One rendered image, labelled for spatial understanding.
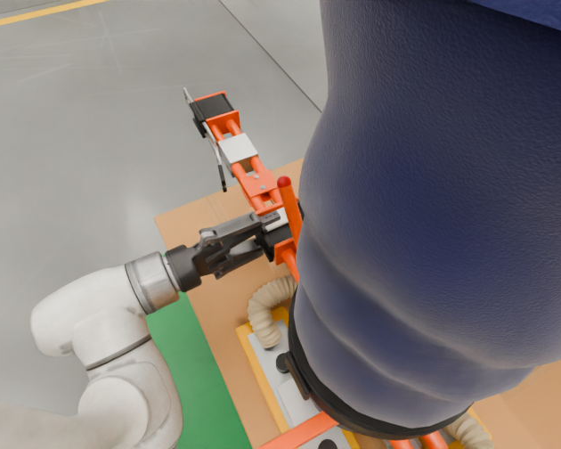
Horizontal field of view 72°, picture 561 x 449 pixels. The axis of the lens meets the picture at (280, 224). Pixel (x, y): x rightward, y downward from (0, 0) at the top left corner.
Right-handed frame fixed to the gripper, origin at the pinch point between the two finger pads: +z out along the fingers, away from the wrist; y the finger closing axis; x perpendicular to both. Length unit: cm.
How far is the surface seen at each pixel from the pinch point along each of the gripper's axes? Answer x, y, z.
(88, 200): -129, 107, -49
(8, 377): -52, 106, -98
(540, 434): 55, 53, 44
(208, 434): 6, 107, -35
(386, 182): 28, -45, -10
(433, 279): 31, -42, -9
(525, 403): 48, 53, 46
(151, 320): -47, 107, -40
